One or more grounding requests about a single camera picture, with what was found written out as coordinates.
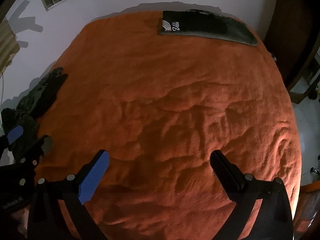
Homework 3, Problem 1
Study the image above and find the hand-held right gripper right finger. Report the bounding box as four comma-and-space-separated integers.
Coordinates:
211, 149, 293, 240

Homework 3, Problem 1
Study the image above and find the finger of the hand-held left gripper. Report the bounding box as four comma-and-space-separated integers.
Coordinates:
0, 125, 24, 156
18, 135, 53, 168

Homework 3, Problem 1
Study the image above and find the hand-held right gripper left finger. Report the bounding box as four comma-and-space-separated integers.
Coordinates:
27, 149, 110, 240

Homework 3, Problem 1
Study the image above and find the pile of dark clothes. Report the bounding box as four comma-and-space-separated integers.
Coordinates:
1, 67, 68, 160

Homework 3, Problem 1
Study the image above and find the orange plastic container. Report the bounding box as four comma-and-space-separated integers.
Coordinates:
292, 182, 320, 235

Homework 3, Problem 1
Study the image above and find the beige curtain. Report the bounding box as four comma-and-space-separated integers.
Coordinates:
0, 17, 17, 75

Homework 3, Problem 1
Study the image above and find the orange fleece blanket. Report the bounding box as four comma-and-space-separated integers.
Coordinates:
22, 11, 302, 240

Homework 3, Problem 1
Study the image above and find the dark wooden door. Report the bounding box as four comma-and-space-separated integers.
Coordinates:
260, 0, 320, 88

